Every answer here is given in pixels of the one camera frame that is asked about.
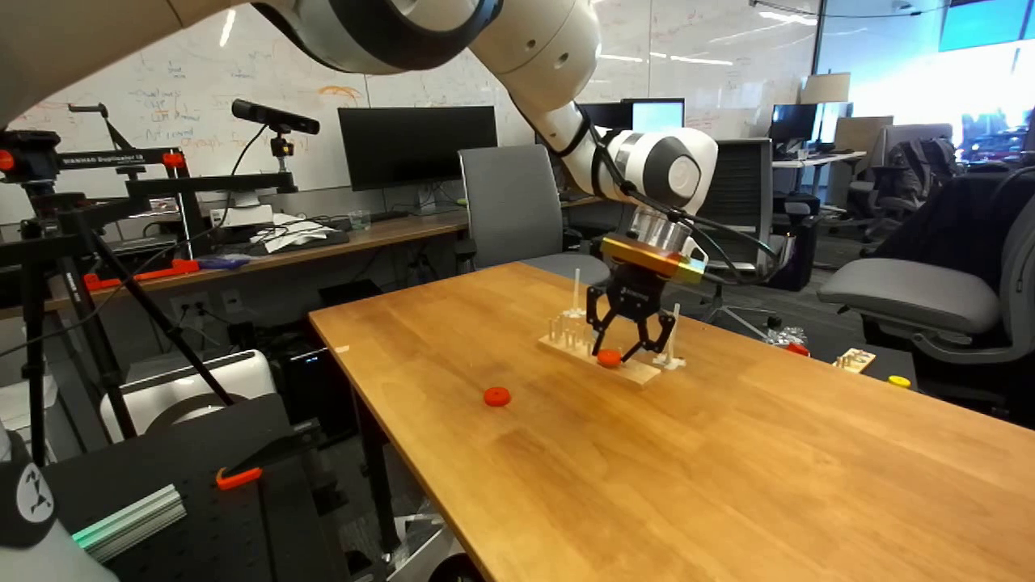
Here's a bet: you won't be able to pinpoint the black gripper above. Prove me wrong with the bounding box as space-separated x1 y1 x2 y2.
587 270 671 366

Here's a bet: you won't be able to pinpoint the grey office chair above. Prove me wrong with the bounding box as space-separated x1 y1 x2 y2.
457 144 616 288

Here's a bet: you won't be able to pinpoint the black mesh office chair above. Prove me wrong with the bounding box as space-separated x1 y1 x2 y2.
699 136 818 293

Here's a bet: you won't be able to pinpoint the dark computer monitor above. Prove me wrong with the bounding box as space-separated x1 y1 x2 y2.
577 99 627 132

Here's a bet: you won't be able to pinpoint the lit computer monitor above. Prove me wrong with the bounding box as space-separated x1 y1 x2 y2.
621 94 689 136

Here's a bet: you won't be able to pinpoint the beige card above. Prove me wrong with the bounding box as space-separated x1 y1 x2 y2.
832 345 879 377

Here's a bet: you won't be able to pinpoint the small distant monitor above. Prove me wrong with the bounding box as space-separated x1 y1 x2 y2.
768 99 854 149

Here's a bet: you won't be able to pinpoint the long wooden desk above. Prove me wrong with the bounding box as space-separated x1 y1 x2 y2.
47 211 479 326

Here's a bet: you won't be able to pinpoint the grey padded swivel chair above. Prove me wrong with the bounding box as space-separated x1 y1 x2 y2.
818 199 1035 418

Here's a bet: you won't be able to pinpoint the beige lamp shade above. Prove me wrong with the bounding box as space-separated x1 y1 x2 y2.
800 70 854 107

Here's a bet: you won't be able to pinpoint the white crumpled papers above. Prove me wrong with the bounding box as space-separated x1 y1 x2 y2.
248 214 339 256

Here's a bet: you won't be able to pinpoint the white computer case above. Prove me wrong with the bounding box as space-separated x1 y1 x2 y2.
97 345 282 446

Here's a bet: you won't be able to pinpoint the black covered cart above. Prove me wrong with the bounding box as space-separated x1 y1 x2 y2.
47 395 351 582

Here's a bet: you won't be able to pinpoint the red bar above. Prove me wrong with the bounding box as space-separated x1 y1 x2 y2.
81 256 203 298

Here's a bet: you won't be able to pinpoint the silver aluminium bar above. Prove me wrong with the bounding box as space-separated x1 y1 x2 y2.
69 481 188 566

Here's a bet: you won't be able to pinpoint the black tripod rig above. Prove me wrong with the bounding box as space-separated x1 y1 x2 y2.
0 99 301 469

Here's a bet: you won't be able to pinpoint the black cap with logo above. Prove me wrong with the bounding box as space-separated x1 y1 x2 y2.
0 429 59 553

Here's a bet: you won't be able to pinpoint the black bar camera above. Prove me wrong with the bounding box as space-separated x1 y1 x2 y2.
229 96 324 139

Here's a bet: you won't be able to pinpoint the orange clamp handle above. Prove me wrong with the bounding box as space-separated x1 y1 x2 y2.
209 463 268 494

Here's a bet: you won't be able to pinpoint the wall mounted screen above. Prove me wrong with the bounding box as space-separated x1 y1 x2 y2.
935 0 1035 56

